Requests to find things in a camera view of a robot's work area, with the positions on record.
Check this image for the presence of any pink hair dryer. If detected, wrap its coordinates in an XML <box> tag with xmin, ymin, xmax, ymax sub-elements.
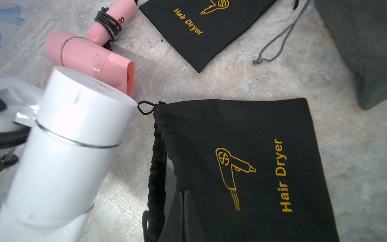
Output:
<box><xmin>45</xmin><ymin>1</ymin><xmax>138</xmax><ymax>97</ymax></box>

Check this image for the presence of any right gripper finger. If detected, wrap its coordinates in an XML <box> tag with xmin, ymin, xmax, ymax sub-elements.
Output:
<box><xmin>158</xmin><ymin>191</ymin><xmax>208</xmax><ymax>242</ymax></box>

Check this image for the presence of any black pouch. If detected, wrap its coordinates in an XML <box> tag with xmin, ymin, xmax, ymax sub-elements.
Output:
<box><xmin>142</xmin><ymin>98</ymin><xmax>339</xmax><ymax>242</ymax></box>
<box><xmin>139</xmin><ymin>0</ymin><xmax>275</xmax><ymax>72</ymax></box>

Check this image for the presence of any grey drawstring pouch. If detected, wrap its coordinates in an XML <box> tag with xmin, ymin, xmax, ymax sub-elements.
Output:
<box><xmin>252</xmin><ymin>0</ymin><xmax>387</xmax><ymax>111</ymax></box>

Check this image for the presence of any white hair dryer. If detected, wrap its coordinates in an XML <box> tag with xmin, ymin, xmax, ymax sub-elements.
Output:
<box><xmin>1</xmin><ymin>67</ymin><xmax>138</xmax><ymax>242</ymax></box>

